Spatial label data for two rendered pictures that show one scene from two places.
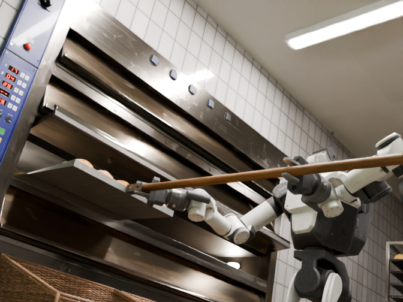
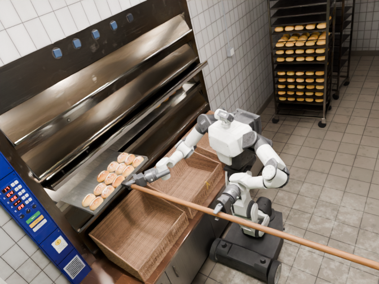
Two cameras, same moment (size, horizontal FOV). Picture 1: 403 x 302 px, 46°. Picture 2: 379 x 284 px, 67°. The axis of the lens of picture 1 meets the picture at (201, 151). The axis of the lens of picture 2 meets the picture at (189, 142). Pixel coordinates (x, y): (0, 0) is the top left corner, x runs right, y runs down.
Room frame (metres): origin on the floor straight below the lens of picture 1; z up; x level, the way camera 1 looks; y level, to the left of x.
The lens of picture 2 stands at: (0.28, -0.20, 2.40)
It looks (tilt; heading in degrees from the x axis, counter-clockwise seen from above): 34 degrees down; 358
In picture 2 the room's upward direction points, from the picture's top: 16 degrees counter-clockwise
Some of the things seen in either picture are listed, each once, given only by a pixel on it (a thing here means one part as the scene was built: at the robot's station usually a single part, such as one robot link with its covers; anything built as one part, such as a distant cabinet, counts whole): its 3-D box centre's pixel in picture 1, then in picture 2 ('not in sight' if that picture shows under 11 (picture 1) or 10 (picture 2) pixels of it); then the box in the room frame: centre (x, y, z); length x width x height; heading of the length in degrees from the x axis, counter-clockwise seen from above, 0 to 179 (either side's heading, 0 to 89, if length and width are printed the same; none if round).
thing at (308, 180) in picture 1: (306, 181); (227, 200); (1.38, -0.35, 1.20); 0.12 x 0.10 x 0.13; 133
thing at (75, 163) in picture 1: (100, 193); (105, 177); (1.94, 0.38, 1.19); 0.55 x 0.36 x 0.03; 137
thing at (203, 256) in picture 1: (166, 242); (143, 133); (2.43, 0.08, 1.16); 1.80 x 0.06 x 0.04; 135
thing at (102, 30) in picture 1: (196, 105); (104, 36); (2.44, 0.08, 2.00); 1.80 x 0.08 x 0.21; 135
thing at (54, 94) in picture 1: (184, 174); (129, 94); (2.42, 0.07, 1.54); 1.79 x 0.11 x 0.19; 135
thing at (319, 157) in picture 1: (320, 163); (224, 117); (1.78, -0.50, 1.47); 0.10 x 0.07 x 0.09; 28
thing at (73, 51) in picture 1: (193, 133); (117, 63); (2.42, 0.07, 1.80); 1.79 x 0.11 x 0.19; 135
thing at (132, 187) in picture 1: (136, 189); (127, 184); (1.78, 0.22, 1.20); 0.09 x 0.04 x 0.03; 47
